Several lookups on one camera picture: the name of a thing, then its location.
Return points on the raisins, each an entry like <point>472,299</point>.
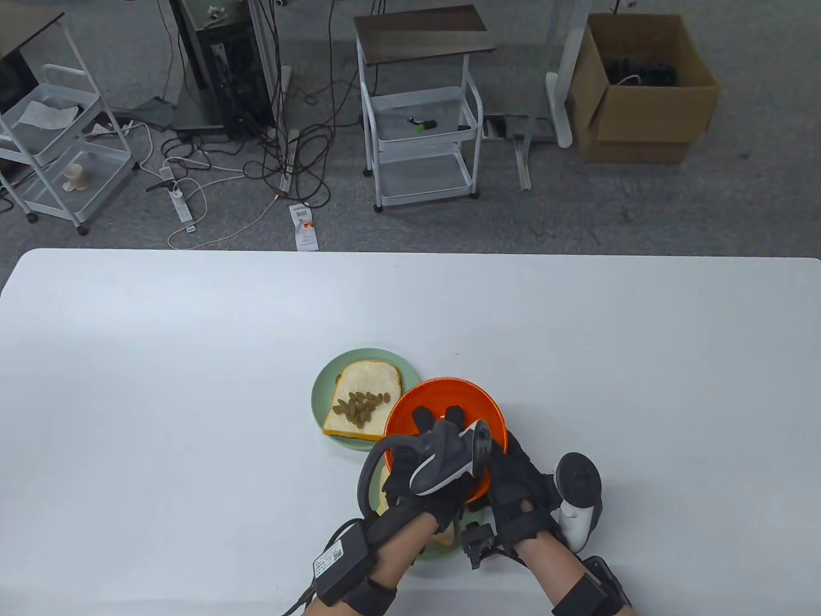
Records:
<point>362,407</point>

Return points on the large green plate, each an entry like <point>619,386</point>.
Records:
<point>442,553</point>

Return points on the dark grey floor pad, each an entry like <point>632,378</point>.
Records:
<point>154,112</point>

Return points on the black white right hand controller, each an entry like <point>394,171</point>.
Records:
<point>577,481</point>

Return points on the white cart with tissue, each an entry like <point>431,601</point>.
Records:
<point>83,179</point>

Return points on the person's left hand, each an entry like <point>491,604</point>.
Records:
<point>401,471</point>

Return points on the small green plate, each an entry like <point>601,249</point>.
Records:
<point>324,385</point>

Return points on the person's right forearm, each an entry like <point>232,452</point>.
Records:
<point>551,564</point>

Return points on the black computer tower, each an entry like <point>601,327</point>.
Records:
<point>224,70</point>

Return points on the black white left hand controller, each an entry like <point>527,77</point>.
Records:
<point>442,459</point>

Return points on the person's left forearm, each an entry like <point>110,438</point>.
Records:
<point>397,552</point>

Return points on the small toast slice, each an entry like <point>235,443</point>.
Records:
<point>365,378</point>

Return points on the beige paper cup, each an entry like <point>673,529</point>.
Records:
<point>76,176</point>

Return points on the green black tool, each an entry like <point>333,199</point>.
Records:
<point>423,124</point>

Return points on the white paper leaflet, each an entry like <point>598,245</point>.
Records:
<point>303,228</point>

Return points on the cardboard box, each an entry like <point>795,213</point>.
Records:
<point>648,122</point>

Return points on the orange bowl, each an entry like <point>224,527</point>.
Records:
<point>401,417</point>

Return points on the large toast slice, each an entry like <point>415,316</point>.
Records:
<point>444,538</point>

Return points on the black white hand controller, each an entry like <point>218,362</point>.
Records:
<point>442,459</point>
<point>577,481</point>

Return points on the black gear in box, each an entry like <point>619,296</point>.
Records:
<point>641,70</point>

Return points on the white power strip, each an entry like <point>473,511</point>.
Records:
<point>181,205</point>

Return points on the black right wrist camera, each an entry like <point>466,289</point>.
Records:
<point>480,545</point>

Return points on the white cart with brown top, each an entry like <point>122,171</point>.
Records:
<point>423,32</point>

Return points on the person's right hand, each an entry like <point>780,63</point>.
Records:
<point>519,494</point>

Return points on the white tissue paper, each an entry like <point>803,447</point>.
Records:
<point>45,115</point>

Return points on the white desk leg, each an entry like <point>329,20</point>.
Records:
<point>559,109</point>

